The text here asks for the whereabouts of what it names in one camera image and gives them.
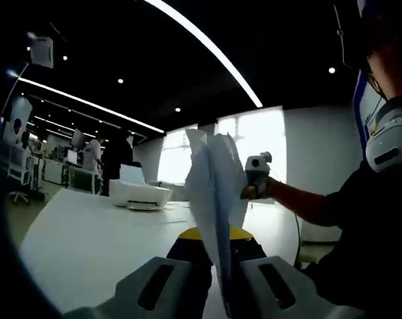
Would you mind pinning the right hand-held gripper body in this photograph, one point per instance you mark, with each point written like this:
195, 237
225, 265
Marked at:
257, 166

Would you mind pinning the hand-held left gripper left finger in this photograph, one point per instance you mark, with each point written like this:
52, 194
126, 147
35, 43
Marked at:
154, 285

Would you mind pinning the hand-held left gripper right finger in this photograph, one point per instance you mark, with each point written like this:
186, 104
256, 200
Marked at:
270, 285

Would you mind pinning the white paper sheet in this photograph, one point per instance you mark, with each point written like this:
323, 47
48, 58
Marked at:
217, 186

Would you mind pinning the person's right hand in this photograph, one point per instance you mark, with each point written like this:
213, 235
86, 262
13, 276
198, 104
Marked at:
271, 188

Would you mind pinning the white table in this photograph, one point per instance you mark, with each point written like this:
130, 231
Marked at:
87, 239

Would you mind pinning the white printer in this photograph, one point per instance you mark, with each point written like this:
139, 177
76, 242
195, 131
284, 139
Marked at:
137, 192

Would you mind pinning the person in dark clothes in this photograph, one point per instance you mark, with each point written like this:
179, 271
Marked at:
370, 232

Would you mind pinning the long ceiling light strip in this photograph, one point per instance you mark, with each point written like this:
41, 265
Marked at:
220, 53

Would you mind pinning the white worn device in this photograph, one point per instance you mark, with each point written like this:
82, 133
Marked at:
393, 139

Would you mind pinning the person's head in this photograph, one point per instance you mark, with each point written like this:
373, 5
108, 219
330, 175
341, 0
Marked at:
393, 66

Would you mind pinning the white office chair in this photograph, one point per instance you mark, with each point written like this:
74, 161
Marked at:
19, 166

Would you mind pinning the curved ceiling light strip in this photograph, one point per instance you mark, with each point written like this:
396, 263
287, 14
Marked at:
87, 103

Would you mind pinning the ceiling air conditioner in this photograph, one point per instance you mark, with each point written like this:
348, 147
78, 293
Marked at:
41, 51

